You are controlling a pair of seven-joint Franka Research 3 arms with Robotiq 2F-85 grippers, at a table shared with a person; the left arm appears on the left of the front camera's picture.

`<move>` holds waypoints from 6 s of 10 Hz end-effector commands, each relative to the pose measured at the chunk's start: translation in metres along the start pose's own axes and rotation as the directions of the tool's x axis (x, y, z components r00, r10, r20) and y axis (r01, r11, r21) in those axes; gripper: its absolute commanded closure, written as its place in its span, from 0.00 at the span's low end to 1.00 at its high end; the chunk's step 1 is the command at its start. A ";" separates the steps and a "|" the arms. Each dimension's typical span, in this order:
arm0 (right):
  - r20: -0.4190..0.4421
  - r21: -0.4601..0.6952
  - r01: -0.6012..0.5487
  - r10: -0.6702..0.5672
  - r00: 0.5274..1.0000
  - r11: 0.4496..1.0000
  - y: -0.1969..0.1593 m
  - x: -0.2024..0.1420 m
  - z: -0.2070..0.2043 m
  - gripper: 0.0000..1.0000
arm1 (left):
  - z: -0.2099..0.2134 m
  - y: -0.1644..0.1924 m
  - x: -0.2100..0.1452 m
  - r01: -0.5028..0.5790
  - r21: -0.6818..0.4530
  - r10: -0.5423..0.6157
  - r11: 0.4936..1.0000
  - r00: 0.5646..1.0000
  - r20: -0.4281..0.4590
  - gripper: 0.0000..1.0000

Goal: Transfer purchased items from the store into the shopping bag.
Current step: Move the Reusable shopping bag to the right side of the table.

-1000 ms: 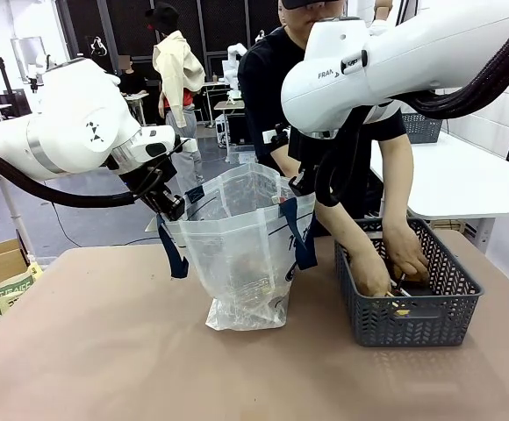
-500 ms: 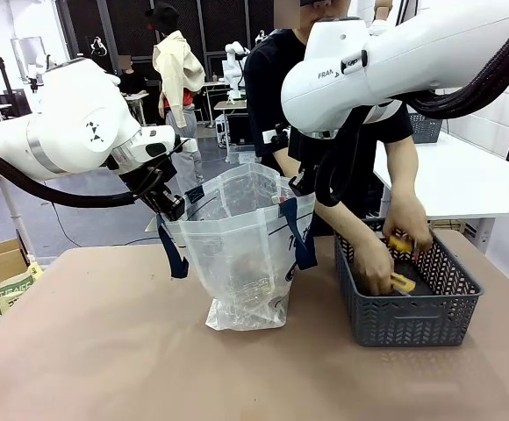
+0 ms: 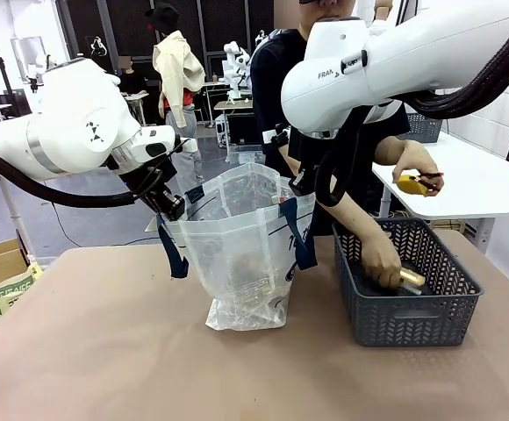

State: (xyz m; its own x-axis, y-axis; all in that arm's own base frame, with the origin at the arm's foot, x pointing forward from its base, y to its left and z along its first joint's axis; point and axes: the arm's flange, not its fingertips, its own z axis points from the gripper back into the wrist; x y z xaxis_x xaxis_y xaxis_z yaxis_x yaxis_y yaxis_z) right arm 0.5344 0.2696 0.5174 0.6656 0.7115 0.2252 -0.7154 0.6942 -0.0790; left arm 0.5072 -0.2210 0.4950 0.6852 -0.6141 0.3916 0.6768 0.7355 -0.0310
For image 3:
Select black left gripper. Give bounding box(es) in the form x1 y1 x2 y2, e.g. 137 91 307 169
122 160 188 223

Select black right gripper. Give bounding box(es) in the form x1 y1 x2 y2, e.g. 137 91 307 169
288 164 321 196

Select clear shopping bag navy handles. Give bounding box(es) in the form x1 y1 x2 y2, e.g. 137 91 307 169
144 162 319 332

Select dark grey plastic basket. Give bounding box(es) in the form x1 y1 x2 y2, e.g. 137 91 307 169
405 112 443 145
332 218 484 348

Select person's right forearm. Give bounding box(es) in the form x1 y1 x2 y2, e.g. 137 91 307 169
322 190 391 260

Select person's left forearm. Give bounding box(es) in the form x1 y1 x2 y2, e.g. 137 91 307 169
373 136 413 168

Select person's right hand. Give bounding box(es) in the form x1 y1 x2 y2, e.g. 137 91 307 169
362 239 404 289

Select person's left hand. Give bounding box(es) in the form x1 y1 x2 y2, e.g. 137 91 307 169
392 139 445 196

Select clear plastic storage bin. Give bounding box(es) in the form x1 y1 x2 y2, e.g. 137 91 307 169
227 144 267 166

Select black box under table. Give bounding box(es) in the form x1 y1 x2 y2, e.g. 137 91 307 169
226 112 264 148

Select small background table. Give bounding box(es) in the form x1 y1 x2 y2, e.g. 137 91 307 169
213 99 255 128

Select person in black t-shirt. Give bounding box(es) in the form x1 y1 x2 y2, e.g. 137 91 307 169
249 0 412 238

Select seated person in black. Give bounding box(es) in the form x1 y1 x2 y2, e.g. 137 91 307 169
117 55 150 96

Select person in beige jacket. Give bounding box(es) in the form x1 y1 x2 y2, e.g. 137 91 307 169
144 2 206 185

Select white side table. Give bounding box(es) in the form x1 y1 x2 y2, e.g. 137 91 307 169
0 164 36 264

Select cardboard box green print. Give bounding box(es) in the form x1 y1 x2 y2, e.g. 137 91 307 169
0 261 44 317

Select black computer monitor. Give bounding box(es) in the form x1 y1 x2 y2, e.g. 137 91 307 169
0 89 27 118

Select black arm strap sensor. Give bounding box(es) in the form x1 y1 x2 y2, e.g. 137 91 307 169
261 124 290 154

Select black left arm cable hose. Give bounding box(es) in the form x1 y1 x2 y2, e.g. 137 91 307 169
0 144 150 208

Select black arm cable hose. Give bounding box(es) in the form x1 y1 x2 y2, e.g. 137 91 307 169
0 144 150 208
314 12 509 207

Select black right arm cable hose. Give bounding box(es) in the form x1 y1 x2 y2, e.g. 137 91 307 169
314 12 509 207

